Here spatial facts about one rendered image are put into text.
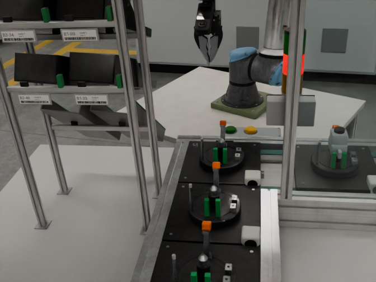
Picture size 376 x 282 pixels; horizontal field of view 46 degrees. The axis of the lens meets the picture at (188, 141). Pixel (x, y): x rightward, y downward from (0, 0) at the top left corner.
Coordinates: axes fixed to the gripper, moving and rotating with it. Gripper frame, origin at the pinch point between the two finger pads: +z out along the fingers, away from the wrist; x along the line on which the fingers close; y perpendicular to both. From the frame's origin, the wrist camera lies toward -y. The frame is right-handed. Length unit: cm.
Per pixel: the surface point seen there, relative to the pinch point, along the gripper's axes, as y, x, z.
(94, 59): -34.8, 24.7, -12.5
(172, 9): 298, 68, 55
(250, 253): -59, -15, 26
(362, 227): -37, -45, 36
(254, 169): -23.7, -15.1, 26.3
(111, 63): -35.9, 20.1, -11.9
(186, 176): -28.7, 4.9, 26.3
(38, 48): 389, 268, 123
